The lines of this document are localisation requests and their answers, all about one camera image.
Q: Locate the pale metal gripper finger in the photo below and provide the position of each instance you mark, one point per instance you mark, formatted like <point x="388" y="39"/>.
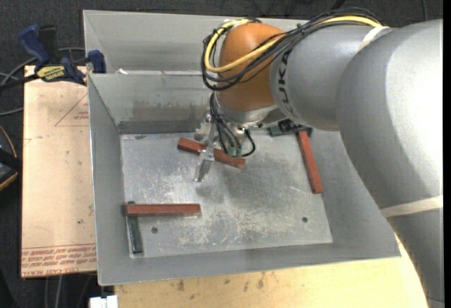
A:
<point x="209" y="162"/>
<point x="199" y="172"/>

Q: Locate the red-brown flat block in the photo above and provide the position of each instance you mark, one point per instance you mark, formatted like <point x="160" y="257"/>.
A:
<point x="188" y="145"/>
<point x="162" y="209"/>
<point x="310" y="165"/>

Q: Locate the grey metal bin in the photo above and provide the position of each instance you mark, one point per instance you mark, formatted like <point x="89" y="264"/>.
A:
<point x="169" y="179"/>

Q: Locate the dark green flat block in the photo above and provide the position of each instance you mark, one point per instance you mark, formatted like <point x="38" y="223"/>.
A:
<point x="135" y="234"/>
<point x="275" y="131"/>

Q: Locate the brown cardboard board, red print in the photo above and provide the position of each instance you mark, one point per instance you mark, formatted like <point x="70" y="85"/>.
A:
<point x="56" y="172"/>

